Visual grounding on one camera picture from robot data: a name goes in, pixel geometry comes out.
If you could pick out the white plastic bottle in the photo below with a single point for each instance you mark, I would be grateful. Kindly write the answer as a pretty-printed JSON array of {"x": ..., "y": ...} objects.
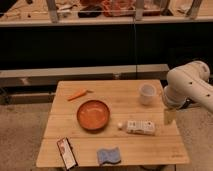
[{"x": 137, "y": 127}]

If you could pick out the orange round bowl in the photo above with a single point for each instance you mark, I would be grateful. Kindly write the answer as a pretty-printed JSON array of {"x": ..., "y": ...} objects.
[{"x": 93, "y": 115}]

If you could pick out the wooden folding table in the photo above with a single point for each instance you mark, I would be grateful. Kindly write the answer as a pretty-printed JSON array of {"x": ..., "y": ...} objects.
[{"x": 122, "y": 98}]

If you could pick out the orange carrot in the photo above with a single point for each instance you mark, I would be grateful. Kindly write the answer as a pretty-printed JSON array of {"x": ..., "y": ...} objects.
[{"x": 78, "y": 94}]

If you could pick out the long wooden bench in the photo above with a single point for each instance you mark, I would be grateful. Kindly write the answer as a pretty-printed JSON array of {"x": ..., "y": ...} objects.
[{"x": 51, "y": 76}]

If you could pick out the red cloth on shelf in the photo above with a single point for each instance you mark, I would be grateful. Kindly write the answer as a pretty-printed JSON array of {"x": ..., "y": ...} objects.
[{"x": 117, "y": 8}]

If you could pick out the blue sponge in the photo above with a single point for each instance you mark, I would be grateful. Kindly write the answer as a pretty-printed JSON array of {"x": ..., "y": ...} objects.
[{"x": 108, "y": 156}]

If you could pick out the white plastic cup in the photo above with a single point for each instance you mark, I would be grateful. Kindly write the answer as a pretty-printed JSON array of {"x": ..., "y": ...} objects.
[{"x": 147, "y": 92}]

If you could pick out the black object on shelf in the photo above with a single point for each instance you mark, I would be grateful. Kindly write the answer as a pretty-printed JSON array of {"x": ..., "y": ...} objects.
[{"x": 90, "y": 11}]

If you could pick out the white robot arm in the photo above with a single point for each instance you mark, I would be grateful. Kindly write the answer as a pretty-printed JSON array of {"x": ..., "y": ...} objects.
[{"x": 189, "y": 81}]

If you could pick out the translucent tan gripper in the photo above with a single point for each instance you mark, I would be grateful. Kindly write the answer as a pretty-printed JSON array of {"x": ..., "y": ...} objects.
[{"x": 169, "y": 116}]

